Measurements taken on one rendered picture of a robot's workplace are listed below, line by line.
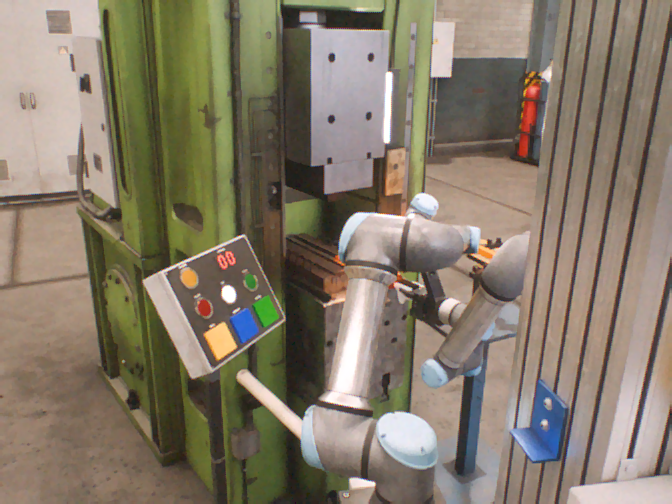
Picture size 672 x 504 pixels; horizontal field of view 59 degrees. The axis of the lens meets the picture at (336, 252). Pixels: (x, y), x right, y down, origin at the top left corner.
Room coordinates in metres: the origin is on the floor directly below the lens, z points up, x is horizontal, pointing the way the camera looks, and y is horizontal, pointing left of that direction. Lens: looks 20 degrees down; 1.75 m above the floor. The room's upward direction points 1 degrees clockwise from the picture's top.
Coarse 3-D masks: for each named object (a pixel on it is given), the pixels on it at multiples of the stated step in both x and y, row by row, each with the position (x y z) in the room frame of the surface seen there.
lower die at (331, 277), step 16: (288, 240) 2.20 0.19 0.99; (320, 240) 2.20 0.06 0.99; (288, 256) 2.05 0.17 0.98; (304, 256) 2.02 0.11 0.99; (320, 256) 2.02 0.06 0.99; (304, 272) 1.93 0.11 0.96; (320, 272) 1.90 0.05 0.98; (336, 272) 1.87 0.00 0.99; (320, 288) 1.86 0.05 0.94; (336, 288) 1.87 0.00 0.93
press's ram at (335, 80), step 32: (288, 32) 1.91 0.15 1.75; (320, 32) 1.83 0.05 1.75; (352, 32) 1.90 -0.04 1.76; (384, 32) 1.98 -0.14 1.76; (288, 64) 1.91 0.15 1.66; (320, 64) 1.83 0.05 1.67; (352, 64) 1.90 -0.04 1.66; (384, 64) 1.98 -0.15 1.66; (288, 96) 1.91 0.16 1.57; (320, 96) 1.83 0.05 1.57; (352, 96) 1.90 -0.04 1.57; (384, 96) 1.98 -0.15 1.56; (288, 128) 1.91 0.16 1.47; (320, 128) 1.83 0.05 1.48; (352, 128) 1.91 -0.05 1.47; (384, 128) 1.99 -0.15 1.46; (320, 160) 1.83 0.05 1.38; (352, 160) 1.91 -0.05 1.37
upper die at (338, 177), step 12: (288, 168) 2.01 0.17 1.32; (300, 168) 1.95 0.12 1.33; (312, 168) 1.89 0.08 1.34; (324, 168) 1.84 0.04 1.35; (336, 168) 1.87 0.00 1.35; (348, 168) 1.90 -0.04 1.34; (360, 168) 1.93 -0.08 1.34; (372, 168) 1.96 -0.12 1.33; (288, 180) 2.01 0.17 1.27; (300, 180) 1.95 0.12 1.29; (312, 180) 1.89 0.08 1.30; (324, 180) 1.84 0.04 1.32; (336, 180) 1.87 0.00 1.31; (348, 180) 1.90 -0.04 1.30; (360, 180) 1.93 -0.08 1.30; (324, 192) 1.84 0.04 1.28
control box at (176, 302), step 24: (240, 240) 1.61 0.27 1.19; (192, 264) 1.43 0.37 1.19; (216, 264) 1.49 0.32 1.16; (240, 264) 1.56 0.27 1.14; (168, 288) 1.33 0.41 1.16; (192, 288) 1.38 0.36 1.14; (216, 288) 1.44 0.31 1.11; (240, 288) 1.51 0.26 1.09; (264, 288) 1.58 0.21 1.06; (168, 312) 1.34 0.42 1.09; (192, 312) 1.34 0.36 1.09; (216, 312) 1.39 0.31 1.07; (192, 336) 1.30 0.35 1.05; (192, 360) 1.30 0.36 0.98; (216, 360) 1.31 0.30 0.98
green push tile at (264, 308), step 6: (258, 300) 1.53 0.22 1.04; (264, 300) 1.54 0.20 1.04; (270, 300) 1.56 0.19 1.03; (252, 306) 1.50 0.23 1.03; (258, 306) 1.51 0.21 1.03; (264, 306) 1.53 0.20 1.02; (270, 306) 1.54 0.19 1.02; (258, 312) 1.50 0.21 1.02; (264, 312) 1.51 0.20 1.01; (270, 312) 1.53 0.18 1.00; (276, 312) 1.55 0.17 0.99; (258, 318) 1.49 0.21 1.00; (264, 318) 1.50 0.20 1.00; (270, 318) 1.52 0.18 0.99; (276, 318) 1.54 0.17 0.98; (264, 324) 1.49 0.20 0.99
